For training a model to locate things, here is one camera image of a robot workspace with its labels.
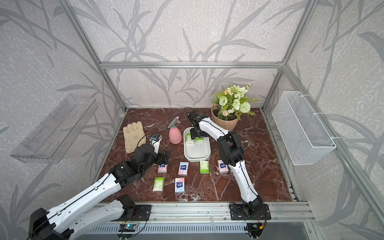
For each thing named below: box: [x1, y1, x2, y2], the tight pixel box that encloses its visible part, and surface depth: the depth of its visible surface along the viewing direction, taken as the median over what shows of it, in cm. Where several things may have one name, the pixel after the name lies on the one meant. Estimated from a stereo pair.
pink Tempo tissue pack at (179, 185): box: [174, 177, 185, 193], surface depth 82 cm
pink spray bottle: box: [167, 116, 183, 145], surface depth 95 cm
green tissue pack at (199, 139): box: [195, 137, 205, 143], surface depth 101 cm
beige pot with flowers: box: [211, 83, 257, 132], surface depth 87 cm
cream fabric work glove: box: [122, 121, 147, 154], surface depth 107 cm
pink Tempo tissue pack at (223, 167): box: [217, 159, 229, 174], surface depth 88 cm
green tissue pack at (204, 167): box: [199, 160, 210, 175], surface depth 88 cm
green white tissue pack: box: [152, 177, 165, 192], surface depth 82 cm
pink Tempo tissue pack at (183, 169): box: [178, 161, 189, 176], surface depth 88 cm
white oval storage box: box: [183, 126, 211, 163], surface depth 99 cm
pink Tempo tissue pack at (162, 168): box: [157, 164, 168, 174], surface depth 88 cm
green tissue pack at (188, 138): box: [186, 133, 194, 143], surface depth 100 cm
